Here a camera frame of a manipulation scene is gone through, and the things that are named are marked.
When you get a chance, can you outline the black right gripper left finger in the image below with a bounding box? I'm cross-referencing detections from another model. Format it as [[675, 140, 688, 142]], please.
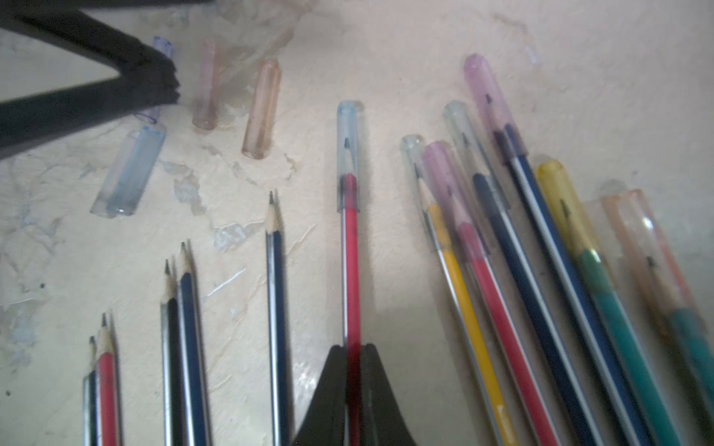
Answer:
[[292, 345, 347, 446]]

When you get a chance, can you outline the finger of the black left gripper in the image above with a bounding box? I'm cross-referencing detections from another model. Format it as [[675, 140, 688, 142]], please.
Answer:
[[1, 74, 154, 159], [1, 9, 173, 72]]

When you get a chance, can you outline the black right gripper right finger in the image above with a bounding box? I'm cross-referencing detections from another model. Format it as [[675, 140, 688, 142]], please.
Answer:
[[360, 344, 417, 446]]

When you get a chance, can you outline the clear purple pencil cap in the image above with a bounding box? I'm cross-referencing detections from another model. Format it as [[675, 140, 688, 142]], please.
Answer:
[[135, 35, 180, 125]]

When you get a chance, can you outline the clear pink pencil cap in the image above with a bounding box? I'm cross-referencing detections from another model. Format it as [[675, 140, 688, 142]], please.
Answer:
[[193, 41, 221, 130]]

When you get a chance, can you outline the clear blue pencil cap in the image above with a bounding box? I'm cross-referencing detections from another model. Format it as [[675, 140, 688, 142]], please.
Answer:
[[90, 124, 167, 219]]

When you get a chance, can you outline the black white striped pencil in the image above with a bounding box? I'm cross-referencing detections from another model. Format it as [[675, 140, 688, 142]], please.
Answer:
[[160, 260, 185, 445]]

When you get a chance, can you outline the red pencil with blue cap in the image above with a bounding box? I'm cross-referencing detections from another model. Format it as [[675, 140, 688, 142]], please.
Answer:
[[337, 100, 361, 445]]

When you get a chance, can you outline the red striped pencil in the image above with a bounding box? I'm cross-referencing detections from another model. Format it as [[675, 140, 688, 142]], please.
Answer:
[[96, 313, 121, 446]]

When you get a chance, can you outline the bundle of capped pencils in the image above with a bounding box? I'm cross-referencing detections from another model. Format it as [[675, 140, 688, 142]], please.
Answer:
[[402, 54, 685, 445]]

